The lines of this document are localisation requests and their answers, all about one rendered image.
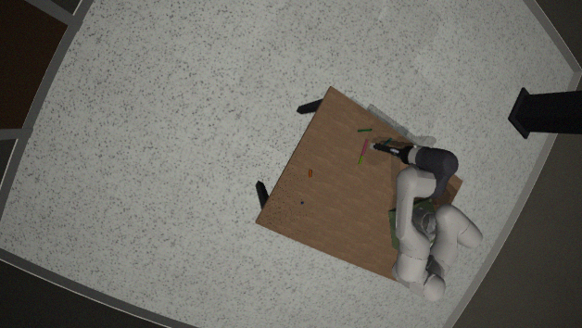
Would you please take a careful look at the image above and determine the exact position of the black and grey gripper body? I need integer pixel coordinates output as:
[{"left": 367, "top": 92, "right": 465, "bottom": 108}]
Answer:
[{"left": 396, "top": 146, "right": 413, "bottom": 165}]

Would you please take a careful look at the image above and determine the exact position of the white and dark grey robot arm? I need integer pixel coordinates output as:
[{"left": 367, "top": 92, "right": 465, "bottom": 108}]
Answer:
[{"left": 392, "top": 145, "right": 483, "bottom": 302}]

